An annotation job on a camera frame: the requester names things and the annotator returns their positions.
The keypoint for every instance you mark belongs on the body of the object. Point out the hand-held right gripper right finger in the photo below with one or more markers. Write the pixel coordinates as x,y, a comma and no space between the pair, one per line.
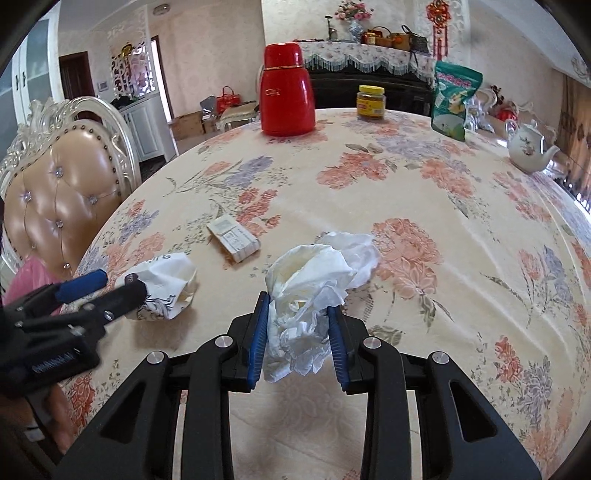
340,353

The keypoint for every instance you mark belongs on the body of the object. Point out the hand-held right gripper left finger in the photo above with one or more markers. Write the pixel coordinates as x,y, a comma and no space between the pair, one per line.
259,344

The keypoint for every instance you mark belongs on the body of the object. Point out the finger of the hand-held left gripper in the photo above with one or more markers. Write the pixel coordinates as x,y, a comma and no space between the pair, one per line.
83,284
120,302

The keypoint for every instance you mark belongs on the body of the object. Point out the white tissue paper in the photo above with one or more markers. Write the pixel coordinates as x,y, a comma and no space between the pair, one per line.
300,332

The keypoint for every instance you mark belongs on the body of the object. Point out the pink plastic bag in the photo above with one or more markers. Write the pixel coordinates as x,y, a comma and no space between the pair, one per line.
32,274

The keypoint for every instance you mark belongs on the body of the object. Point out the white paper cup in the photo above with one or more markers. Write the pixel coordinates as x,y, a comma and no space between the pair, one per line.
171,286

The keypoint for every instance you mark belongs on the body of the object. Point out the person's left hand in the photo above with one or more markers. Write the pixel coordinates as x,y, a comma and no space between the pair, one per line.
53,415

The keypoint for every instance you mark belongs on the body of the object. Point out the tufted beige dining chair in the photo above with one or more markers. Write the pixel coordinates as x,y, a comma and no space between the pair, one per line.
60,184

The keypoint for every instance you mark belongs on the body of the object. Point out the cigarette box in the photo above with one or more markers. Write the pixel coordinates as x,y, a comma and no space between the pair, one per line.
233,240

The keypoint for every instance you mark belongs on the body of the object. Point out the floral tablecloth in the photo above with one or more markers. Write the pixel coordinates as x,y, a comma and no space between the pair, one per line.
415,230

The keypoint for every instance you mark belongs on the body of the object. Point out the white cabinet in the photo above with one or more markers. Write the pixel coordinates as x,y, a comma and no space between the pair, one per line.
145,127

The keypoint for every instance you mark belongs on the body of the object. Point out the cardboard box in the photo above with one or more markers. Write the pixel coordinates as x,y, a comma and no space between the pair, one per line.
187,127

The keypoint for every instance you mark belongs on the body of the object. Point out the white upholstered bench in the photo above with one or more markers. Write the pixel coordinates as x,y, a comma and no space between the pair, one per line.
238,117

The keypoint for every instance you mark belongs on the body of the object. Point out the red gift bag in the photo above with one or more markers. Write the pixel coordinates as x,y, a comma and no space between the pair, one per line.
228,101

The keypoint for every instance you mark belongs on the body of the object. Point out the red thermos jug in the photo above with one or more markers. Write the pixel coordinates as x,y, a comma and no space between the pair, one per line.
286,97

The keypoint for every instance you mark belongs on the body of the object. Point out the yellow lid glass jar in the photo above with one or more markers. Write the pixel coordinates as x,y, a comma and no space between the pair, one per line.
371,105

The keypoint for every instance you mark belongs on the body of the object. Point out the black piano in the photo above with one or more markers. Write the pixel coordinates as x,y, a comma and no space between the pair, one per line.
369,92

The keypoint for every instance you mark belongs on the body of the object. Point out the green snack bag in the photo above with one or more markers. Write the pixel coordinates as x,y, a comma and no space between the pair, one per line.
455,101

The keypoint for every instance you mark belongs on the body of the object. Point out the white porcelain teapot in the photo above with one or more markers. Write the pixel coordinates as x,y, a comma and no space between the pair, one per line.
528,147

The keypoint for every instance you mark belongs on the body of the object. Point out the lace piano cover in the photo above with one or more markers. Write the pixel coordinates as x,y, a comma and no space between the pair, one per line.
360,55

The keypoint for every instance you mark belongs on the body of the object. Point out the brown basket bag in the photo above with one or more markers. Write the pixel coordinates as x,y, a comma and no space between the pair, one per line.
376,37

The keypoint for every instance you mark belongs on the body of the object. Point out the dark patterned handbag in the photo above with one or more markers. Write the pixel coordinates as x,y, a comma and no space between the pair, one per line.
415,40

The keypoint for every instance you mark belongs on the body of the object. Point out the metal hand pump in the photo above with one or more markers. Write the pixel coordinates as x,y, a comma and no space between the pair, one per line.
330,28

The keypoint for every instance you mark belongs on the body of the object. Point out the brown curtain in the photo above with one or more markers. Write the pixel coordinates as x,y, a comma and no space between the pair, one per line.
575,129

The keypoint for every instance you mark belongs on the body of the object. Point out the vase with pink flowers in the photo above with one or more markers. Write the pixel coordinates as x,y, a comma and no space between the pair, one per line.
353,21

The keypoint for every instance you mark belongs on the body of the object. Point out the red knot wall ornament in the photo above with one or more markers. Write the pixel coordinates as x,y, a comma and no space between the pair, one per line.
438,23

